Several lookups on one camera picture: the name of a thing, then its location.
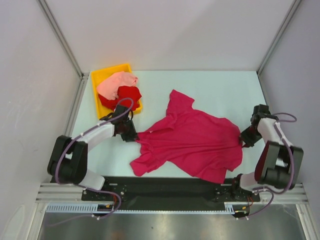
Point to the light pink t shirt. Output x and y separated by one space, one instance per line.
109 87

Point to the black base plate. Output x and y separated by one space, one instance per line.
118 190

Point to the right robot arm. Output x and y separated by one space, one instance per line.
279 164

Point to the magenta t shirt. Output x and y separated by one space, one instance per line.
200 144

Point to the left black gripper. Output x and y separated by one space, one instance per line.
133 134

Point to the yellow plastic bin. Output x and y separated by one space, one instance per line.
100 75

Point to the red t shirt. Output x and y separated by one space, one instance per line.
124 93

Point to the left aluminium frame post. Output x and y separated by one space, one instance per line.
49 16

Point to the aluminium frame post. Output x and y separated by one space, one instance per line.
279 34
49 16

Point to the white slotted cable duct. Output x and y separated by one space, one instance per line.
138 207

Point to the right aluminium frame post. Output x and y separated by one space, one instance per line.
279 34

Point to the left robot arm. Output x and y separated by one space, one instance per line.
68 163

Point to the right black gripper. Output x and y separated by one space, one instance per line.
248 141

